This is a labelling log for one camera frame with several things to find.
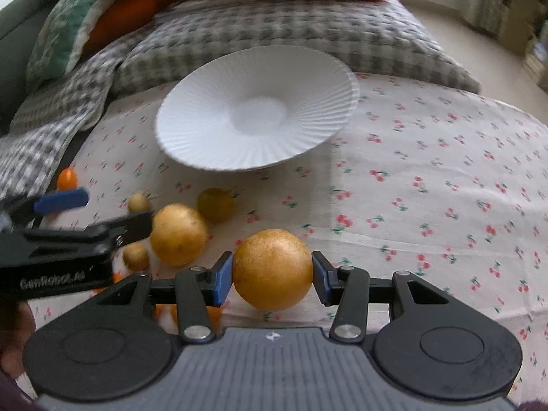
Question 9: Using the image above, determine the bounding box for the orange tangerine with stem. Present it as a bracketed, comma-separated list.
[153, 304, 223, 333]

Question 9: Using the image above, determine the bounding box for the small brown longan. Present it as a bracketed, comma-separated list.
[122, 242, 150, 272]

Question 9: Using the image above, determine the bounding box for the large yellow round fruit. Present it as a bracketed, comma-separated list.
[232, 229, 313, 312]

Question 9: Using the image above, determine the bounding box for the green-yellow small fruit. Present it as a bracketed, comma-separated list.
[197, 187, 236, 224]

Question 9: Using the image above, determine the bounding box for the small brown longan fruit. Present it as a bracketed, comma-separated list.
[127, 192, 150, 213]

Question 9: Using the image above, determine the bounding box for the person's left hand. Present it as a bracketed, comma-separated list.
[1, 301, 36, 378]

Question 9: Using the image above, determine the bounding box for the small orange kumquat far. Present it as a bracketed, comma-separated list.
[56, 167, 78, 191]

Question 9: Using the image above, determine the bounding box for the cherry print cloth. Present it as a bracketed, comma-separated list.
[47, 74, 547, 403]

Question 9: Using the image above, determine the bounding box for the green white patterned pillow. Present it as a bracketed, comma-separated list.
[26, 0, 99, 93]

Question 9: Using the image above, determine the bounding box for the white ribbed plate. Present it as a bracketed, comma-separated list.
[154, 46, 360, 172]

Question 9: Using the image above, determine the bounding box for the dark green sofa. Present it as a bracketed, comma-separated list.
[0, 0, 60, 136]

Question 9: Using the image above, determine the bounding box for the orange red cushion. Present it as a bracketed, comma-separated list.
[83, 0, 175, 57]

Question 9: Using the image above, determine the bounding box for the grey checkered quilt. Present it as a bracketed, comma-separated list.
[1, 0, 480, 196]

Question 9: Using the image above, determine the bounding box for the wooden shelf unit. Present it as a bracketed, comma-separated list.
[498, 0, 547, 92]

